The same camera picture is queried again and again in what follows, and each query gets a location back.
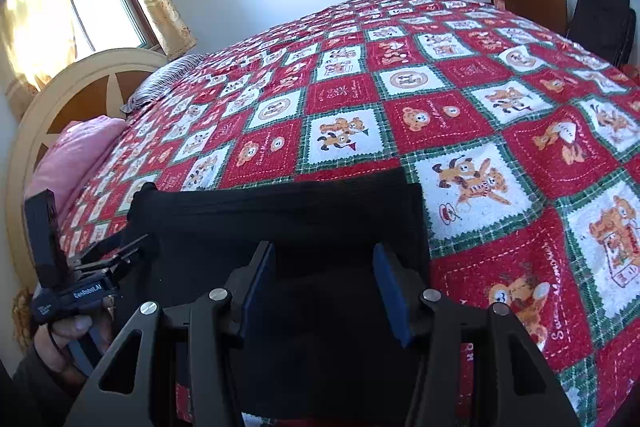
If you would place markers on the black pants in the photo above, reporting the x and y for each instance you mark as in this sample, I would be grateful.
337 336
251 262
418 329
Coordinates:
300 217

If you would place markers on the red checkered printed blanket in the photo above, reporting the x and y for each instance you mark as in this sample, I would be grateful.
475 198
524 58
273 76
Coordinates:
450 82

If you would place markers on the black chair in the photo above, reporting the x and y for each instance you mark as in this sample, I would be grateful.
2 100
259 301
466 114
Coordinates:
602 22

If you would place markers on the pink pillow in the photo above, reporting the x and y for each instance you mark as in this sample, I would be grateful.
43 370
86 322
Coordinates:
75 152

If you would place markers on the cream wooden headboard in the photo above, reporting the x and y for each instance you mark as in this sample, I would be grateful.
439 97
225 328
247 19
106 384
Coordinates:
60 97

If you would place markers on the striped pillow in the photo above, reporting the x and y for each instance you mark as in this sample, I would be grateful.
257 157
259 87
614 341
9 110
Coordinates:
165 82

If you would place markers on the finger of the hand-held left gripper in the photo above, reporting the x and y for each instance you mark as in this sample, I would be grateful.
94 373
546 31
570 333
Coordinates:
125 263
112 248

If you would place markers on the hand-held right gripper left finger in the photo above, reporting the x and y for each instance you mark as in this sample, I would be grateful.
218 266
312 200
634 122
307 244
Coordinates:
256 297

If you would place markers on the person's left forearm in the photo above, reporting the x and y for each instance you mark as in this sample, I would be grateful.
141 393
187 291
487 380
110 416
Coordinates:
37 392

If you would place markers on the person's left hand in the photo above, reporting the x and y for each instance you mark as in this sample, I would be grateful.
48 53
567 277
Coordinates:
70 342

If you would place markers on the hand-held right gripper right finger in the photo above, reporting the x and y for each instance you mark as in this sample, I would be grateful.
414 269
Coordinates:
392 302

